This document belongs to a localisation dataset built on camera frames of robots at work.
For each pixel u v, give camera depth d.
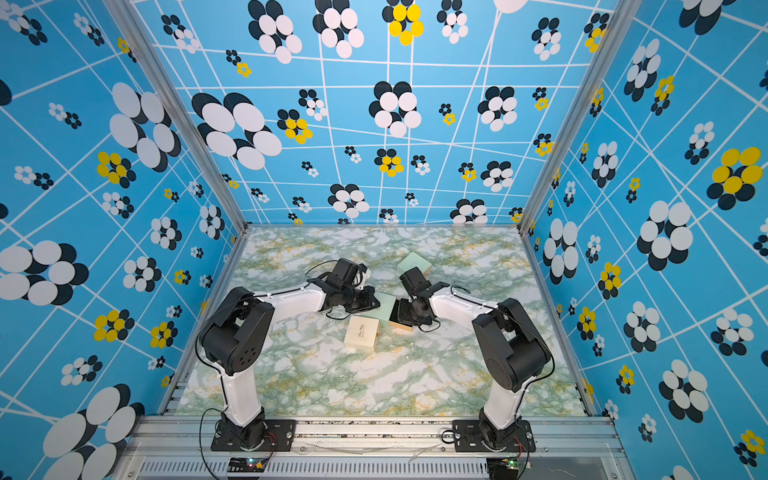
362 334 0.89
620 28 0.69
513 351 0.47
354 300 0.82
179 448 0.76
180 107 0.85
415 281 0.75
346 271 0.77
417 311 0.70
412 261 1.05
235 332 0.50
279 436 0.74
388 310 0.94
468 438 0.72
